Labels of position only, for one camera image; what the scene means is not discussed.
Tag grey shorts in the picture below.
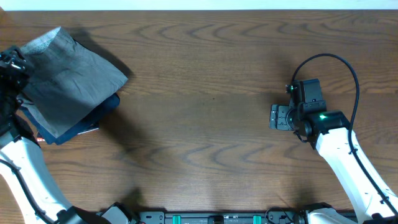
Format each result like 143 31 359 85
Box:
19 27 127 138

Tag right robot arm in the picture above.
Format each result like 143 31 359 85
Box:
269 79 397 223

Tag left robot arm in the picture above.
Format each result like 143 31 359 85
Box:
1 46 108 224

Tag small card under garment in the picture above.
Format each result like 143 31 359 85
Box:
36 123 100 142

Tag folded dark navy garment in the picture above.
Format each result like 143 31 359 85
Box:
20 93 120 145

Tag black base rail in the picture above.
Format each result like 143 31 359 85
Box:
136 208 306 224

